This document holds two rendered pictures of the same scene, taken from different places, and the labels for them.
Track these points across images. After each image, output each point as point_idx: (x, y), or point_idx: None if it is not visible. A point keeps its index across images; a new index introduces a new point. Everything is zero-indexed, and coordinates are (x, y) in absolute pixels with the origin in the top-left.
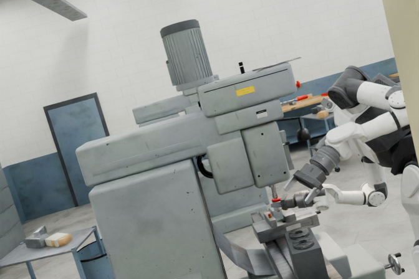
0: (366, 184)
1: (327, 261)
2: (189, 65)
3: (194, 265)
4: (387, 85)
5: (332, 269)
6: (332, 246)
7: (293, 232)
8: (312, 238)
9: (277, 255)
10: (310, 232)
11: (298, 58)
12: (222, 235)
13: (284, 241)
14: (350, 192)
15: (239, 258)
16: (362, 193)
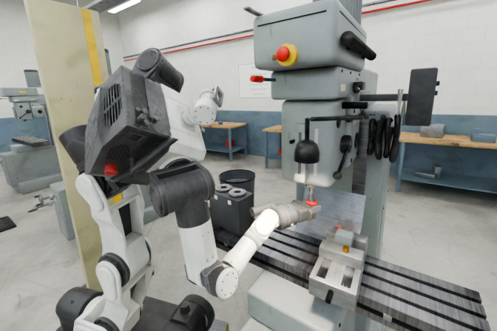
0: (224, 266)
1: (235, 240)
2: None
3: None
4: (115, 86)
5: (224, 234)
6: (276, 298)
7: (242, 190)
8: (222, 193)
9: (290, 233)
10: (231, 197)
11: (245, 10)
12: (355, 210)
13: (312, 251)
14: (237, 247)
15: (320, 221)
16: (223, 258)
